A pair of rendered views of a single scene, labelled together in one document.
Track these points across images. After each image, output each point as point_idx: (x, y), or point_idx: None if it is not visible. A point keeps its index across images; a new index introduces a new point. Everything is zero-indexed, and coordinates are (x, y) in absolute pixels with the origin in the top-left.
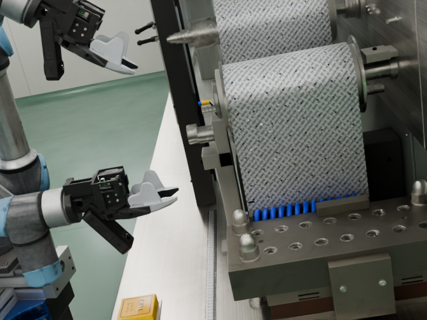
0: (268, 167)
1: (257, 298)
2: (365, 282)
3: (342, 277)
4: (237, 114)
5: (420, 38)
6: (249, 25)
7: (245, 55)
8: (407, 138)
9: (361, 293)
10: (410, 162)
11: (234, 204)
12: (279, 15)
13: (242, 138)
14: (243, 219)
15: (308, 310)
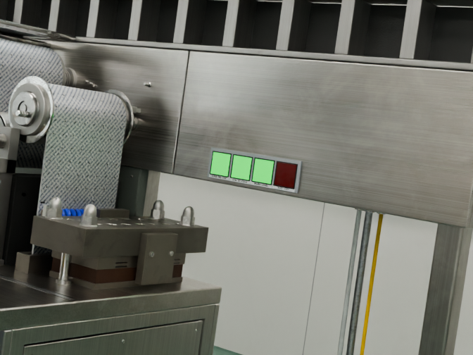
0: (61, 172)
1: (68, 275)
2: (162, 251)
3: (152, 244)
4: (54, 120)
5: (188, 92)
6: (10, 65)
7: (0, 90)
8: (133, 178)
9: (158, 260)
10: (133, 197)
11: (2, 213)
12: (32, 65)
13: (52, 142)
14: (61, 204)
15: (117, 278)
